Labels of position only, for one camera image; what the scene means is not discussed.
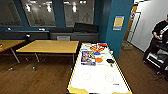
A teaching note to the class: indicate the interior glass window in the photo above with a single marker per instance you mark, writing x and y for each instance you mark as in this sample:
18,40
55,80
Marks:
78,12
38,13
10,13

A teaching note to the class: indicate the yellow framed pillar notice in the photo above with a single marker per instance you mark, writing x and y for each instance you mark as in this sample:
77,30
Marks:
118,22

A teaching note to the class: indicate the small black round object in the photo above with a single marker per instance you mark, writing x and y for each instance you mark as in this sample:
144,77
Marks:
27,36

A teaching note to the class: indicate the small orange bowl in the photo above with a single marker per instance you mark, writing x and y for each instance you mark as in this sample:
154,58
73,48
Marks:
99,60

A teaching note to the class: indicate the brown wooden door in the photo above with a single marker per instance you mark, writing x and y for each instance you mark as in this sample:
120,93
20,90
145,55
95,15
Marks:
130,25

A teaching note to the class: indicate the cardboard box stack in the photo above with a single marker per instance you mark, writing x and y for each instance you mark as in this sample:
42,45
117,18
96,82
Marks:
126,45

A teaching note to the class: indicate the yellow wooden table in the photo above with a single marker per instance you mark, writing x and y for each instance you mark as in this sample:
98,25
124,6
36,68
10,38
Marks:
8,44
48,46

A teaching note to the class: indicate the yellow air hockey table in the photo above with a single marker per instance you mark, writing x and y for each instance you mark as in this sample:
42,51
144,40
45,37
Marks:
98,80

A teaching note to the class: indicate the person in black shirt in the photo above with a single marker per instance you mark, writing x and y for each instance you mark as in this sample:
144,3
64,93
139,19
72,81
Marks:
160,31

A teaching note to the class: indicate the black oblong item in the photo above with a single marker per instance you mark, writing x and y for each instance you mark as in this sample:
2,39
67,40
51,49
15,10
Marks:
110,61

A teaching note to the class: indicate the dark grey sofa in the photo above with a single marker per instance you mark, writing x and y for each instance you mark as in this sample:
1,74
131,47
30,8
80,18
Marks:
16,35
83,33

